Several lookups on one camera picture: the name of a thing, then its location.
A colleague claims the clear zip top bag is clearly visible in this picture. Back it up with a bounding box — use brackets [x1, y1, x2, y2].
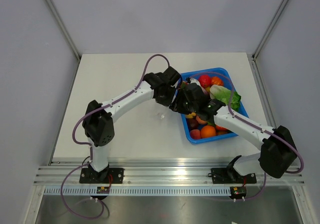
[157, 109, 171, 121]

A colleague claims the orange persimmon toy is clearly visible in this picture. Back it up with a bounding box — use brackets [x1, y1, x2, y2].
[211, 76, 224, 86]

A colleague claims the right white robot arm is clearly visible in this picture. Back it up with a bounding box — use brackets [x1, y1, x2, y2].
[169, 83, 298, 182]

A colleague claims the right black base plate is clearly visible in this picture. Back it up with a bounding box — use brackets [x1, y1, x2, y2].
[208, 167, 257, 184]

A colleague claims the orange fruit toy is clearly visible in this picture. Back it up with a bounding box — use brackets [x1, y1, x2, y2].
[200, 125, 217, 139]

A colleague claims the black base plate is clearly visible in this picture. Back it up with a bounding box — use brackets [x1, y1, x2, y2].
[79, 168, 124, 184]
[208, 167, 257, 184]

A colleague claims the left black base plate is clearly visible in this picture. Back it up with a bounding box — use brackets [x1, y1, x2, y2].
[79, 168, 124, 184]

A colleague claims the red strawberry toy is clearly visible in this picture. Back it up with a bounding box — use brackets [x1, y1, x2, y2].
[198, 74, 212, 88]

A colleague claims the aluminium mounting rail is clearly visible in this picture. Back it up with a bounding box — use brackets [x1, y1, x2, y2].
[33, 157, 306, 186]

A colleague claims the small pink peach toy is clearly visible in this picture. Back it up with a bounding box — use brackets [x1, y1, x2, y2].
[189, 129, 202, 140]

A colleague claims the white slotted cable duct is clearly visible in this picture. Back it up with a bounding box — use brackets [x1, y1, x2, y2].
[44, 186, 231, 197]

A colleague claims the blue plastic bin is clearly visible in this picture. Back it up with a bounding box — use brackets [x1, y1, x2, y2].
[181, 67, 238, 145]

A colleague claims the dark purple plum toy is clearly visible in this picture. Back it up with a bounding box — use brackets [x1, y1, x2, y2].
[186, 118, 199, 131]

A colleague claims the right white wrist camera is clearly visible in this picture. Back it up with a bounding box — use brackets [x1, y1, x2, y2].
[190, 78, 201, 86]

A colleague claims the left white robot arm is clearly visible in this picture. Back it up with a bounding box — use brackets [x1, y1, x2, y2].
[82, 66, 182, 183]

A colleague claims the red carrot toy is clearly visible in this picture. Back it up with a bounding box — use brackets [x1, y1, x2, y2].
[215, 125, 228, 131]

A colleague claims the green cabbage toy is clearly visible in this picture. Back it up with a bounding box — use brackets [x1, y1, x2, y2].
[209, 84, 242, 112]

